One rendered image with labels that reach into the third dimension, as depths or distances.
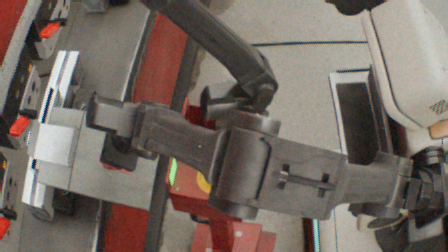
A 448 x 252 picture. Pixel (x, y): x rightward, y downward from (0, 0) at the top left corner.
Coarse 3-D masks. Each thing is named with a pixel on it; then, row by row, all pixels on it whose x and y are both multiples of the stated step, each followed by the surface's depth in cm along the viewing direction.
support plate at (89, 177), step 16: (64, 112) 144; (80, 112) 144; (80, 144) 140; (96, 144) 140; (80, 160) 139; (96, 160) 139; (144, 160) 139; (48, 176) 137; (64, 176) 137; (80, 176) 137; (96, 176) 137; (112, 176) 137; (128, 176) 137; (144, 176) 137; (80, 192) 136; (96, 192) 136; (112, 192) 136; (128, 192) 136; (144, 192) 136; (144, 208) 134
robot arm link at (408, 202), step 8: (400, 176) 105; (400, 184) 106; (408, 184) 110; (416, 184) 107; (400, 192) 106; (408, 192) 106; (416, 192) 107; (392, 200) 105; (400, 200) 106; (408, 200) 106; (400, 208) 107; (408, 208) 107
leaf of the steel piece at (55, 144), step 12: (48, 132) 142; (60, 132) 142; (72, 132) 141; (36, 144) 140; (48, 144) 140; (60, 144) 140; (72, 144) 139; (36, 156) 139; (48, 156) 139; (60, 156) 139
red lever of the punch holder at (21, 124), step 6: (24, 114) 114; (30, 114) 114; (36, 114) 115; (18, 120) 110; (24, 120) 110; (12, 126) 108; (18, 126) 108; (24, 126) 110; (12, 132) 107; (18, 132) 107
